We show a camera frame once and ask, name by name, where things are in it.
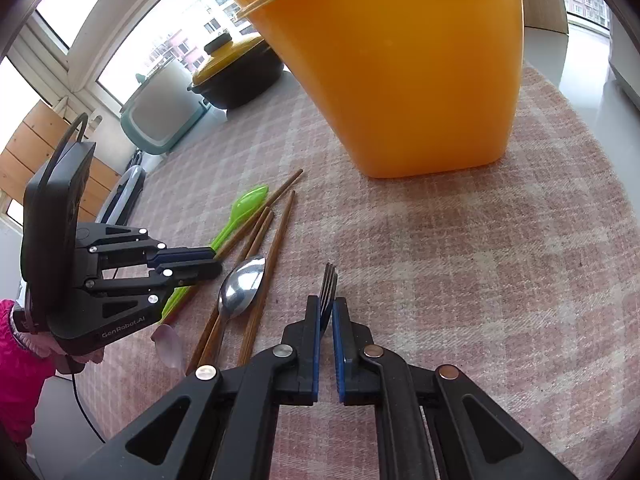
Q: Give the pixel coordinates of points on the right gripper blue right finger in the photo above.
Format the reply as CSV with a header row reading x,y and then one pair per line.
x,y
432,424

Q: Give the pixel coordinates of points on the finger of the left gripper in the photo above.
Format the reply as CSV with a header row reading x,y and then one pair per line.
x,y
160,256
189,272

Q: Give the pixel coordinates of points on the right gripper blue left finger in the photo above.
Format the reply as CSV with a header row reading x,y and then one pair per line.
x,y
218,424

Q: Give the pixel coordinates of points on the metal spoon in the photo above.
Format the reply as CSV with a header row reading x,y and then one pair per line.
x,y
237,293

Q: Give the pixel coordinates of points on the clear plastic spoon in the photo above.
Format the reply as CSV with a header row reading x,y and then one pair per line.
x,y
168,347

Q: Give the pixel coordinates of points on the green plastic spoon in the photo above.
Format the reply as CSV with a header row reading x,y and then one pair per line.
x,y
241,211

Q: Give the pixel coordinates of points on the brown chopstick red tip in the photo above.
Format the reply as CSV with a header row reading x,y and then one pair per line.
x,y
253,323

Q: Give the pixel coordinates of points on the metal fork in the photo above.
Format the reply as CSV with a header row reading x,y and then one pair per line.
x,y
327,295

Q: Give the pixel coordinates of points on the pink sleeve forearm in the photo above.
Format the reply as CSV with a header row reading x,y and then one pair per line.
x,y
23,374

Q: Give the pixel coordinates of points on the left hand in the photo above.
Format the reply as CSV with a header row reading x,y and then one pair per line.
x,y
63,359

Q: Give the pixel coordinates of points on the wooden slat panel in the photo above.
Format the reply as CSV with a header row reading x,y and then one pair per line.
x,y
32,144

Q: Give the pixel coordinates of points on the teal white rice cooker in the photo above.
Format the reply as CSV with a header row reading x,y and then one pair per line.
x,y
162,109

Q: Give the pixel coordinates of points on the pink plaid cloth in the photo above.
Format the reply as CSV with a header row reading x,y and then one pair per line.
x,y
524,273

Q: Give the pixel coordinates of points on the yellow lid black pot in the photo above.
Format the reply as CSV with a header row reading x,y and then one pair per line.
x,y
236,72

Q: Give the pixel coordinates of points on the yellow plastic container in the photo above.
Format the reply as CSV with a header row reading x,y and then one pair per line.
x,y
409,87

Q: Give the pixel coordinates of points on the floral white slow cooker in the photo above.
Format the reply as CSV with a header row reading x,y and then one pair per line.
x,y
625,61

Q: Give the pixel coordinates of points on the white ring light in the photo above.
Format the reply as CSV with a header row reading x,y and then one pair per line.
x,y
119,204

